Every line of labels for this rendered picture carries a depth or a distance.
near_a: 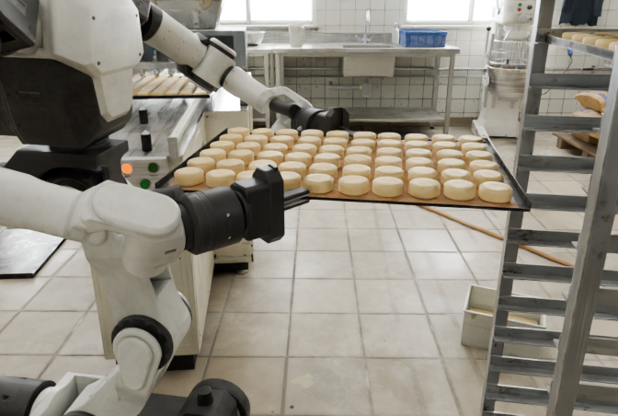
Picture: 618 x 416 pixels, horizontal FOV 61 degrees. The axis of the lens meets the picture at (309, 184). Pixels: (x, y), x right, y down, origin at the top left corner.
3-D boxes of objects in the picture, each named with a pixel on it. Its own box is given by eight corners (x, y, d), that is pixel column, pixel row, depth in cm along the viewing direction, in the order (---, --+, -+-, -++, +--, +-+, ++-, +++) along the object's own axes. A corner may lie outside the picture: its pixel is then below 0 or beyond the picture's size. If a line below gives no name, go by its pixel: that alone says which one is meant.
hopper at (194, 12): (108, 27, 242) (104, -5, 237) (229, 27, 247) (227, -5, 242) (89, 30, 215) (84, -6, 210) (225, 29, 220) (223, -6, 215)
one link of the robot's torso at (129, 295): (122, 383, 118) (24, 199, 105) (156, 336, 134) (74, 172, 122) (181, 371, 114) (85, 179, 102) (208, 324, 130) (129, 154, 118)
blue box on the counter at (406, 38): (404, 47, 485) (405, 31, 480) (397, 44, 513) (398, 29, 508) (446, 47, 486) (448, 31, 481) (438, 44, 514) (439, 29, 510)
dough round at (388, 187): (386, 200, 82) (386, 188, 82) (365, 190, 86) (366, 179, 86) (408, 193, 85) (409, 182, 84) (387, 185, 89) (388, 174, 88)
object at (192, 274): (145, 282, 254) (123, 99, 224) (216, 278, 257) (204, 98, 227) (106, 380, 189) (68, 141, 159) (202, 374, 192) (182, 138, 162)
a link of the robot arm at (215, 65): (254, 118, 144) (198, 80, 146) (274, 86, 143) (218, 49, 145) (243, 112, 133) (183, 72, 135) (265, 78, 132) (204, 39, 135)
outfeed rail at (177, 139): (216, 72, 348) (216, 62, 346) (221, 72, 348) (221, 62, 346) (168, 158, 160) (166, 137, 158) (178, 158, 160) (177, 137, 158)
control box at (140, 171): (95, 199, 166) (88, 157, 161) (171, 197, 168) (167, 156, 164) (91, 203, 163) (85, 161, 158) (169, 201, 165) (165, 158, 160)
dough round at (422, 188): (413, 187, 88) (414, 175, 88) (442, 191, 86) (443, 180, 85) (404, 196, 84) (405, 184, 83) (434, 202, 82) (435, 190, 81)
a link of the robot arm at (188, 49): (197, 84, 147) (130, 42, 130) (222, 44, 146) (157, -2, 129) (216, 98, 139) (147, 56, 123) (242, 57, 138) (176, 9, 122)
